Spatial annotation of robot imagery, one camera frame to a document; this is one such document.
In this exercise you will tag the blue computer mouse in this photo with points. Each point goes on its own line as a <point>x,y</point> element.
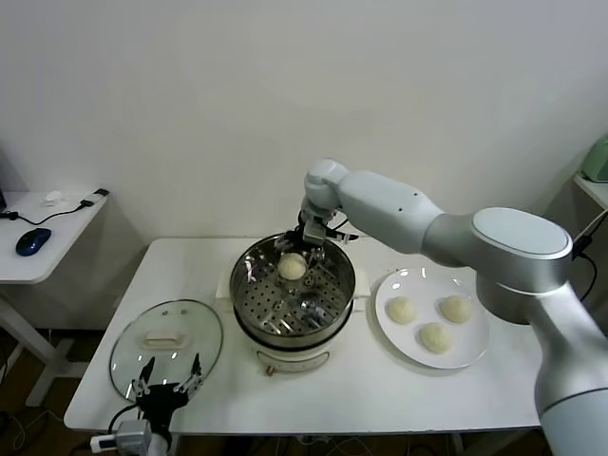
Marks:
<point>32,241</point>

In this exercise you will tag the white side desk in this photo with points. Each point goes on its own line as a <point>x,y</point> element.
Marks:
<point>57,247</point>

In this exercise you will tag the white right wrist module box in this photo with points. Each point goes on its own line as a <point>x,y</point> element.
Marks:
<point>339,235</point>

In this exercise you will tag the dark monitor edge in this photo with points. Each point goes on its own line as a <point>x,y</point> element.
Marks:
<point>2,190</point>

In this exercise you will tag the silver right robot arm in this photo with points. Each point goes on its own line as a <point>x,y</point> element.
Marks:
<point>389,204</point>

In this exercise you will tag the white round plate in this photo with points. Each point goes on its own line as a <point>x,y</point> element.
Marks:
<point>404,285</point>

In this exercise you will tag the white electric cooker base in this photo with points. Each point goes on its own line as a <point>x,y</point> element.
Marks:
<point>294,356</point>

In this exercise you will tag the pale green appliance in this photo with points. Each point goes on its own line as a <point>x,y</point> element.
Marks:
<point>597,161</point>

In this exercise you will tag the steel perforated steamer basket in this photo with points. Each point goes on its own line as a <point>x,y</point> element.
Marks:
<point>266,309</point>

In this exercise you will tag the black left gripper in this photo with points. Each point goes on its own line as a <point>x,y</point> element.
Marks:
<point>160,401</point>

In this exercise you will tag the white desk with frame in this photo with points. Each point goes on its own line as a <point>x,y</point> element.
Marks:
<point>594,190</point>

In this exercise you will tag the white steamed baozi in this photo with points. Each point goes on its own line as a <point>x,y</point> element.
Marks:
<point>456,309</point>
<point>435,337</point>
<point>402,311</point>
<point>290,267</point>

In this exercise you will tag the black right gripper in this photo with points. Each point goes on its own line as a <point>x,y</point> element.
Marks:
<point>316,233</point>

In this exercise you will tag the white crumpled tissue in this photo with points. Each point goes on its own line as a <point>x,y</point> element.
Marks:
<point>53,198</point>

